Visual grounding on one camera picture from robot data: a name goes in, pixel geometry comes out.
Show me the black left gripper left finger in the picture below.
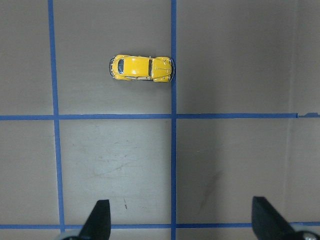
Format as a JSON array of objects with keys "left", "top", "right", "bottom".
[{"left": 78, "top": 199, "right": 111, "bottom": 240}]

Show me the yellow toy beetle car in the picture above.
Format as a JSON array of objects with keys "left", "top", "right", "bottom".
[{"left": 108, "top": 54, "right": 176, "bottom": 83}]

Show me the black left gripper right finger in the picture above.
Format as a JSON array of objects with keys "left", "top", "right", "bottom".
[{"left": 251, "top": 196, "right": 296, "bottom": 240}]

